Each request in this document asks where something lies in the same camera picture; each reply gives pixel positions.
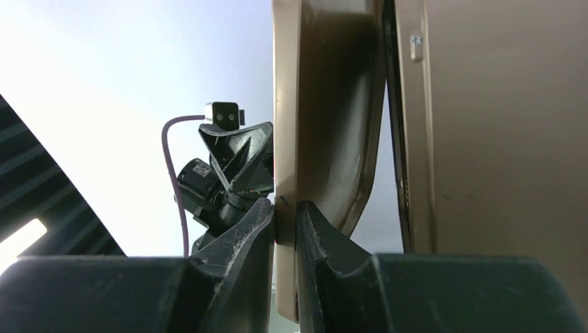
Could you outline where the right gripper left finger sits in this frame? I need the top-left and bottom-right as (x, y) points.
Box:
(1, 199), (275, 332)

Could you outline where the gold chocolate box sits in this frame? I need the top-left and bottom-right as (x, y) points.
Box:
(386, 1), (587, 314)

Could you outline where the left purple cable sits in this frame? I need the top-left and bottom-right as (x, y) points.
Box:
(160, 114), (206, 258)

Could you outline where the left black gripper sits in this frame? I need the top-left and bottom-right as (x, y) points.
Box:
(177, 121), (274, 250)

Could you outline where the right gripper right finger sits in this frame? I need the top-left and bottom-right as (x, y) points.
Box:
(296, 201), (586, 332)

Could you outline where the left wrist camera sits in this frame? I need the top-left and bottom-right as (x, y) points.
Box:
(204, 101), (245, 131)

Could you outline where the brown box lid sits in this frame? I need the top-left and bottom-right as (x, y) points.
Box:
(272, 1), (386, 323)

